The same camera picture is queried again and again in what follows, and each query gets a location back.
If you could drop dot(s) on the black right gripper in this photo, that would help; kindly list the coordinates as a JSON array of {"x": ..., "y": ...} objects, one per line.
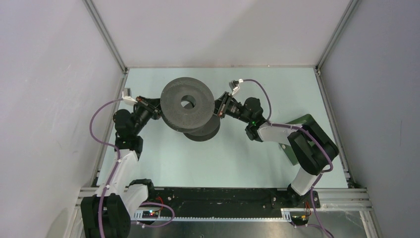
[{"x": 222, "y": 103}]

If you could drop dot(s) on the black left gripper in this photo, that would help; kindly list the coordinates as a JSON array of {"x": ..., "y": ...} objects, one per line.
[{"x": 153, "y": 105}]

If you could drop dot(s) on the dark grey spool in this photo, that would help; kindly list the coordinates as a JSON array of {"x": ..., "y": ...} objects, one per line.
[
  {"x": 187, "y": 104},
  {"x": 205, "y": 132}
]

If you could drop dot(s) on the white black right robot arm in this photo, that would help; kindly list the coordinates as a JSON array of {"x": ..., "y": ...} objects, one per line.
[{"x": 312, "y": 147}]

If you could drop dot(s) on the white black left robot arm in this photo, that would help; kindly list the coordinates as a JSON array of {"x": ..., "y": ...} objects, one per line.
[{"x": 107, "y": 213}]

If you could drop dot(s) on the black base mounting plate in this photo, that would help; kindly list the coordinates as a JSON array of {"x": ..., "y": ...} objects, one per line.
[{"x": 251, "y": 202}]

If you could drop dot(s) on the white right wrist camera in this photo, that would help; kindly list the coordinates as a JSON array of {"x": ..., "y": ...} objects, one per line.
[{"x": 235, "y": 86}]

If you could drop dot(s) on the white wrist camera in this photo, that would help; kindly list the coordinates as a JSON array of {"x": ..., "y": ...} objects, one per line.
[
  {"x": 127, "y": 97},
  {"x": 235, "y": 86}
]

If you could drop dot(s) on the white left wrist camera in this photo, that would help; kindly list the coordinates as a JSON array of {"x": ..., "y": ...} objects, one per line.
[{"x": 127, "y": 97}]

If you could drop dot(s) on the left aluminium frame post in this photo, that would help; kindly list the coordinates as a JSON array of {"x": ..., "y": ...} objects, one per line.
[{"x": 100, "y": 25}]

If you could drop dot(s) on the aluminium frame post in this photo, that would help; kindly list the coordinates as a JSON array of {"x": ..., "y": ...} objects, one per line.
[
  {"x": 100, "y": 25},
  {"x": 337, "y": 32}
]

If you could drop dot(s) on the white slotted cable duct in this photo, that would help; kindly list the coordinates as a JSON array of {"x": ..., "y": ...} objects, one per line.
[{"x": 143, "y": 215}]

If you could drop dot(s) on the right aluminium frame post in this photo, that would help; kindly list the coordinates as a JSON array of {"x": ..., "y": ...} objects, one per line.
[{"x": 337, "y": 32}]

